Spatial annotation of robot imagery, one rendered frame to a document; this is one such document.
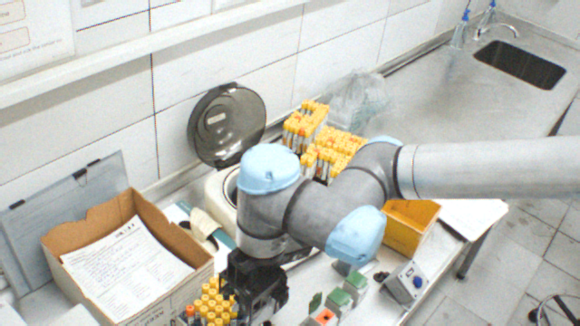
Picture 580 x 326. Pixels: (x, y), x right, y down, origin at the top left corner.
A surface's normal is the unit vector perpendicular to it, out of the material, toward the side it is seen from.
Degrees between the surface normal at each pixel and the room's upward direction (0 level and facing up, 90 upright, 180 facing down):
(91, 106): 90
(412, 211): 90
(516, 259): 0
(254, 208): 90
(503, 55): 90
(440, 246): 0
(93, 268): 1
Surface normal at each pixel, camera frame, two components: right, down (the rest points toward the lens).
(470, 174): -0.59, 0.07
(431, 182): -0.54, 0.40
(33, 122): 0.75, 0.47
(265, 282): 0.11, -0.78
